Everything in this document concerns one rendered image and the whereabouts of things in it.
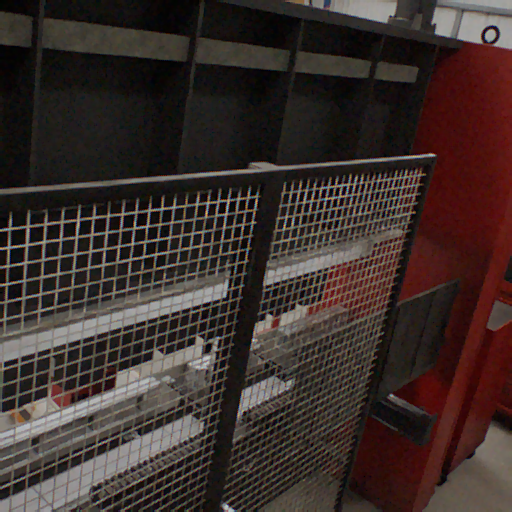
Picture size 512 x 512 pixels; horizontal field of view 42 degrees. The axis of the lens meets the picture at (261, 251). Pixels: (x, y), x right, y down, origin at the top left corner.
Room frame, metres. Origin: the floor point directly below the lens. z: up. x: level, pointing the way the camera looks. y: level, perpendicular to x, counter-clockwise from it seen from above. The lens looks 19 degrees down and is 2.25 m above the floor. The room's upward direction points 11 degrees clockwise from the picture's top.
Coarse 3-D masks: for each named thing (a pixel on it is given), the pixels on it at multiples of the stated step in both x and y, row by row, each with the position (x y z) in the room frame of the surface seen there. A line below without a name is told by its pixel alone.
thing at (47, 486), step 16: (272, 384) 2.16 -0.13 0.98; (288, 384) 2.18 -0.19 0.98; (240, 416) 1.93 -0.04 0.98; (160, 432) 1.75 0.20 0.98; (176, 432) 1.77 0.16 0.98; (192, 432) 1.78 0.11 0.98; (128, 448) 1.64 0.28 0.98; (144, 448) 1.66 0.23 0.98; (96, 464) 1.55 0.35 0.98; (112, 464) 1.56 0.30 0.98; (128, 464) 1.58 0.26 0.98; (64, 480) 1.46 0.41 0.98; (16, 496) 1.37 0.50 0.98; (32, 496) 1.38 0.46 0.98; (48, 496) 1.39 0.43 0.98; (80, 496) 1.42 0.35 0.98
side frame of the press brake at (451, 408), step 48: (480, 48) 2.90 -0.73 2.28; (432, 96) 2.99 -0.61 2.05; (480, 96) 2.87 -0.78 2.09; (432, 144) 2.96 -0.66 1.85; (480, 144) 2.83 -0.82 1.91; (432, 192) 2.92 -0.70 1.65; (480, 192) 2.80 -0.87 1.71; (432, 240) 2.89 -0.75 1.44; (480, 240) 2.76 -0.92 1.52; (384, 288) 2.99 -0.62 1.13; (480, 288) 2.72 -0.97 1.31; (480, 336) 2.88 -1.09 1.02; (432, 384) 2.77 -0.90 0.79; (384, 432) 2.87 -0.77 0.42; (432, 432) 2.73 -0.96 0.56; (384, 480) 2.83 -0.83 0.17; (432, 480) 2.86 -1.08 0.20
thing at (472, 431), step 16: (496, 304) 3.46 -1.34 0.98; (496, 320) 3.23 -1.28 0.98; (496, 336) 3.08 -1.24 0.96; (480, 352) 3.06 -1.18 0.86; (496, 352) 3.15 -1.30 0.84; (480, 368) 3.04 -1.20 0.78; (496, 368) 3.23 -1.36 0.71; (480, 384) 3.07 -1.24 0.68; (496, 384) 3.31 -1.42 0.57; (464, 400) 3.06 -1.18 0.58; (480, 400) 3.15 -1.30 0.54; (496, 400) 3.40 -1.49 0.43; (464, 416) 3.05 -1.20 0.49; (480, 416) 3.23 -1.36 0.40; (464, 432) 3.07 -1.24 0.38; (480, 432) 3.32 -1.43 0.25; (448, 448) 3.06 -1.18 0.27; (464, 448) 3.15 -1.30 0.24; (448, 464) 3.05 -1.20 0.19
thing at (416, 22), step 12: (408, 0) 2.76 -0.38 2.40; (420, 0) 2.56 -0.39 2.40; (432, 0) 2.76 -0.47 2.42; (396, 12) 2.80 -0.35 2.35; (408, 12) 2.75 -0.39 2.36; (420, 12) 2.55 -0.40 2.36; (432, 12) 2.78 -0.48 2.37; (396, 24) 2.75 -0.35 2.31; (408, 24) 2.73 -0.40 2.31; (420, 24) 2.73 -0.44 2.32
